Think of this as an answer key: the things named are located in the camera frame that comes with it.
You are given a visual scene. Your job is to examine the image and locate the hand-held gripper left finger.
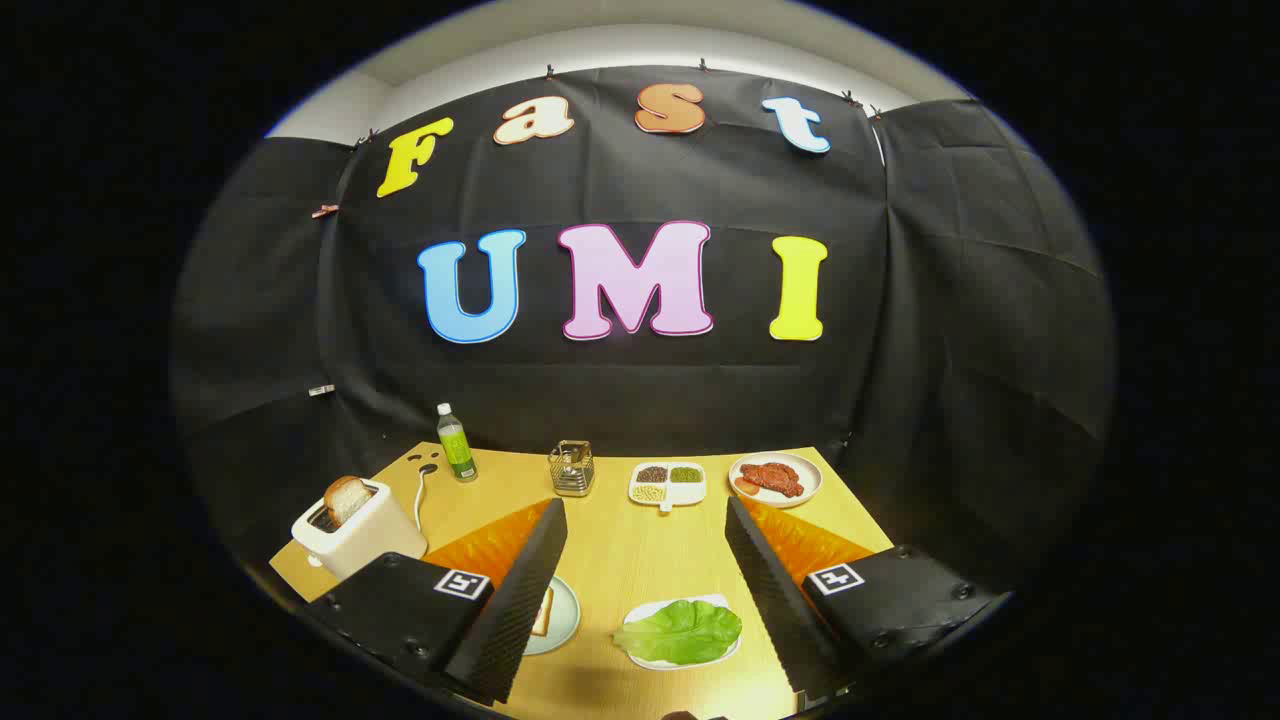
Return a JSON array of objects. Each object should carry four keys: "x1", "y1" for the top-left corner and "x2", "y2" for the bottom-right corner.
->
[{"x1": 303, "y1": 498, "x2": 569, "y2": 706}]

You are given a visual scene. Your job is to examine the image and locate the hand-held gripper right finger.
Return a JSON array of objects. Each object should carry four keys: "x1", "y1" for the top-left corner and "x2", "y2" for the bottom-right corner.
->
[{"x1": 724, "y1": 496, "x2": 1013, "y2": 709}]

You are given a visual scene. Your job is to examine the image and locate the green lettuce leaf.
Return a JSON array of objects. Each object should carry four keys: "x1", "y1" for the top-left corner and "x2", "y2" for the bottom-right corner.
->
[{"x1": 612, "y1": 599, "x2": 744, "y2": 666}]

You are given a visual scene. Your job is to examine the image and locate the toasted bread slice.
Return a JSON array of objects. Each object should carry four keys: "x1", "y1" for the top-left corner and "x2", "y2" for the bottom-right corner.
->
[{"x1": 323, "y1": 476, "x2": 373, "y2": 528}]

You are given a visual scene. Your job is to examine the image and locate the pale green round plate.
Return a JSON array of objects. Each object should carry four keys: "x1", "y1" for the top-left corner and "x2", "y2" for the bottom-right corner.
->
[{"x1": 522, "y1": 577, "x2": 581, "y2": 657}]

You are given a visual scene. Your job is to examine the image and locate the brown meat piece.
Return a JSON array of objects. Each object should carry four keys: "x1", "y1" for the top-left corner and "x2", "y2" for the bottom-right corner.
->
[{"x1": 740, "y1": 462, "x2": 805, "y2": 499}]

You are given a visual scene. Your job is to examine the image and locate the white round plate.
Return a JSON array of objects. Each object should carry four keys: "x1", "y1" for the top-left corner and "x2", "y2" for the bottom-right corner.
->
[{"x1": 728, "y1": 452, "x2": 823, "y2": 509}]

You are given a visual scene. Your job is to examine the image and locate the white divided dish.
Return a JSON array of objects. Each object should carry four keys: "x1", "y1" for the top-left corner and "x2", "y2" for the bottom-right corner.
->
[{"x1": 628, "y1": 461, "x2": 708, "y2": 513}]

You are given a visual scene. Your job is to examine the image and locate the white square plate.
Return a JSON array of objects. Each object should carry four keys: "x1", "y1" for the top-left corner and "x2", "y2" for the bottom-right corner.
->
[{"x1": 613, "y1": 594, "x2": 743, "y2": 671}]

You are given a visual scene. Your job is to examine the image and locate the green label plastic bottle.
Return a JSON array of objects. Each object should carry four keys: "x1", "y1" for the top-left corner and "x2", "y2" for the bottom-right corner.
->
[{"x1": 436, "y1": 403, "x2": 479, "y2": 483}]

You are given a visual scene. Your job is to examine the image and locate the white toaster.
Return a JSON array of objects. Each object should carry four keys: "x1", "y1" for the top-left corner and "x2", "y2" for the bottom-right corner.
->
[{"x1": 291, "y1": 478, "x2": 429, "y2": 581}]

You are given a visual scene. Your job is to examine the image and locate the metal wire utensil basket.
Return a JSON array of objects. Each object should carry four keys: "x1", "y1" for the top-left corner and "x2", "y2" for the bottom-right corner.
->
[{"x1": 548, "y1": 440, "x2": 596, "y2": 498}]

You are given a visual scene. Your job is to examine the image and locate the white toaster cable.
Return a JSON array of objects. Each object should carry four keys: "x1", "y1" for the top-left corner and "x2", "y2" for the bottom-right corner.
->
[{"x1": 413, "y1": 463, "x2": 441, "y2": 531}]

